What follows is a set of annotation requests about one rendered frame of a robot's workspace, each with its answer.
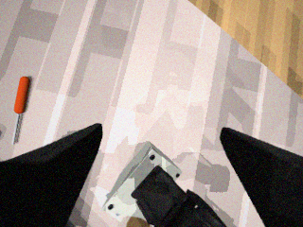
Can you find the orange-handled screwdriver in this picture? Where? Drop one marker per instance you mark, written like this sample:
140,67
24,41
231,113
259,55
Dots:
20,102

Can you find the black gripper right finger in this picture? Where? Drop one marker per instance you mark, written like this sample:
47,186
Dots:
271,176

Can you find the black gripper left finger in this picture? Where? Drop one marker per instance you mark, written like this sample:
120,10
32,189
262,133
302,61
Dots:
40,188

